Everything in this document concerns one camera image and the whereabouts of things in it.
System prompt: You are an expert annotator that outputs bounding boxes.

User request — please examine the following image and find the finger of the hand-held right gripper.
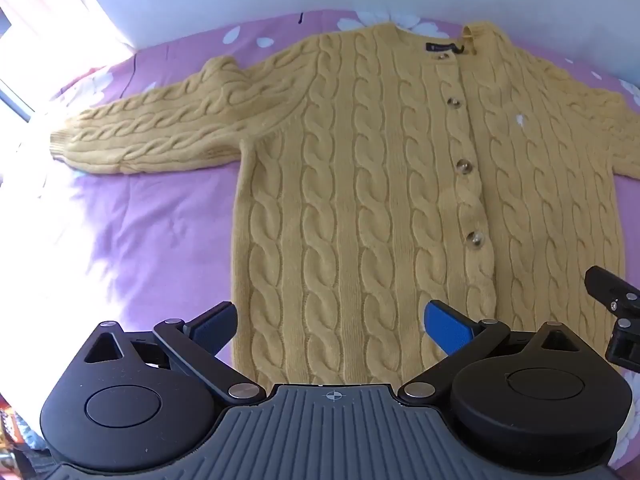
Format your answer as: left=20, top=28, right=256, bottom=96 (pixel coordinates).
left=585, top=266, right=640, bottom=317
left=605, top=317, right=640, bottom=376

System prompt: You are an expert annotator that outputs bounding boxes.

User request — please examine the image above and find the colourful cloth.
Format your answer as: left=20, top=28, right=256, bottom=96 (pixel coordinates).
left=0, top=395, right=48, bottom=466

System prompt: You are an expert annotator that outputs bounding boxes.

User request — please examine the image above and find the pink floral bed sheet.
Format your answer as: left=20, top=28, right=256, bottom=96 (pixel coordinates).
left=0, top=7, right=640, bottom=480

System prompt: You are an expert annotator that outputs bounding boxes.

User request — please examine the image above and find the dark window frame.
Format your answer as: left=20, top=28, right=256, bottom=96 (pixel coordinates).
left=0, top=77, right=37, bottom=125

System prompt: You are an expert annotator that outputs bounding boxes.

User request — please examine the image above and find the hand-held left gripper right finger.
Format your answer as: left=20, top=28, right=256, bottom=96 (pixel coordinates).
left=397, top=300, right=583, bottom=403

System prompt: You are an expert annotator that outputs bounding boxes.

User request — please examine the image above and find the yellow cable-knit cardigan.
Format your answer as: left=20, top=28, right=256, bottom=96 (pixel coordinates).
left=49, top=21, right=640, bottom=387

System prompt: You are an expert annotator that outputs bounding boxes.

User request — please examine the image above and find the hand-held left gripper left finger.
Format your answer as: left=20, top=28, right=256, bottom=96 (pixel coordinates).
left=82, top=301, right=266, bottom=406

